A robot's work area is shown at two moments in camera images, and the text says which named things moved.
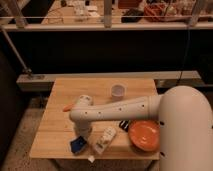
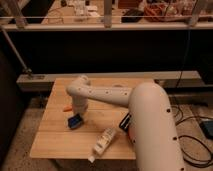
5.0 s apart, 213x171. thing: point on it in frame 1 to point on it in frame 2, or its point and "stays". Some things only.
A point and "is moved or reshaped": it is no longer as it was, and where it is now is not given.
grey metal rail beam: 164,78 stays
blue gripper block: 78,144 is moved or reshaped
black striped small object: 124,124 stays
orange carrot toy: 67,108 stays
